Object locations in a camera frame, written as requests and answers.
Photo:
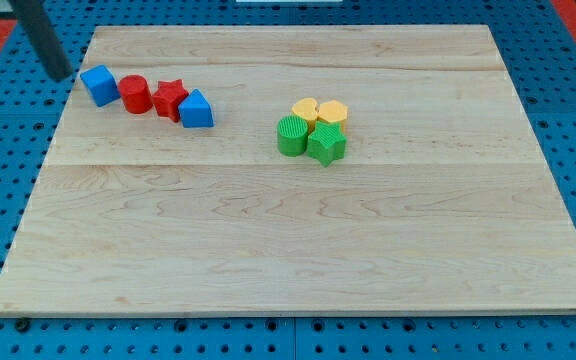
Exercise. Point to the green cylinder block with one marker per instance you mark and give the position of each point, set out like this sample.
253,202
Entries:
292,133

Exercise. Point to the yellow hexagon block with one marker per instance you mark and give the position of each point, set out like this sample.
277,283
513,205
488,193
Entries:
333,112

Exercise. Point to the red cylinder block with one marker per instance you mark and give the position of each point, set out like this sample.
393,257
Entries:
135,94

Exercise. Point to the red star block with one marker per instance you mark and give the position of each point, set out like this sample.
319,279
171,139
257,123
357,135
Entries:
168,97

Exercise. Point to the green star block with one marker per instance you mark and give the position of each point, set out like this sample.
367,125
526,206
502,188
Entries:
327,143

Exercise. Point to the blue cube block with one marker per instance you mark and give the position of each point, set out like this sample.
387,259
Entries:
101,85

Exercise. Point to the light wooden board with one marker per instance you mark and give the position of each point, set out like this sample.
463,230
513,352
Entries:
442,206

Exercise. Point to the yellow heart block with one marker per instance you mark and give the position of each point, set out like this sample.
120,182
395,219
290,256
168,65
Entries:
307,109

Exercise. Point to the blue triangular prism block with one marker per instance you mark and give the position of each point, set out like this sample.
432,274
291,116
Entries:
195,111

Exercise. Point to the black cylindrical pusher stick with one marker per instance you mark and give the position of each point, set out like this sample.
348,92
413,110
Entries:
41,34

